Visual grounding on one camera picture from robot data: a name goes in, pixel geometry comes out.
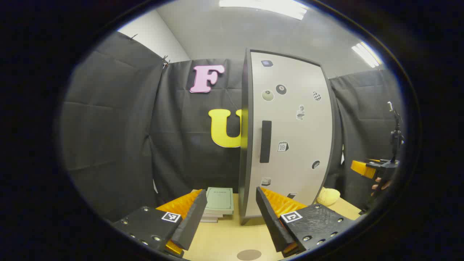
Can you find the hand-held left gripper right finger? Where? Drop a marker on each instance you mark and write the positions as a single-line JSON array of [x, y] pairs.
[[270, 221]]

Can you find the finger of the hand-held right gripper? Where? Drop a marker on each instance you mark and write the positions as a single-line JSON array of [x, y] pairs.
[[362, 168]]

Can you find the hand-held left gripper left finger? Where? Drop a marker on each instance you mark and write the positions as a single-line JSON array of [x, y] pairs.
[[190, 221]]

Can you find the dark grey cabinet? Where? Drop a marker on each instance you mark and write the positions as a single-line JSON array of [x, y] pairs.
[[245, 145]]

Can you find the grey book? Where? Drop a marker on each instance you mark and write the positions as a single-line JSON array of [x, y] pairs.
[[208, 220]]

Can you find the brown book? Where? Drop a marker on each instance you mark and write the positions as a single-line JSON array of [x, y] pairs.
[[214, 216]]

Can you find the green notebook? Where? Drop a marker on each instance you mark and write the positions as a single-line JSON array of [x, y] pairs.
[[219, 199]]

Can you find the yellow plush ball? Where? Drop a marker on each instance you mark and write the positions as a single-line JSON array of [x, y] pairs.
[[328, 197]]

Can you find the striped ceiling light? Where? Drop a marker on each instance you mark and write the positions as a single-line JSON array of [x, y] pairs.
[[366, 54]]

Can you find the black backdrop cloth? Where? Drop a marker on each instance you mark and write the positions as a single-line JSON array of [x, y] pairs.
[[119, 127]]

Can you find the long ceiling light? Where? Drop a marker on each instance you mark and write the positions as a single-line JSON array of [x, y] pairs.
[[268, 7]]

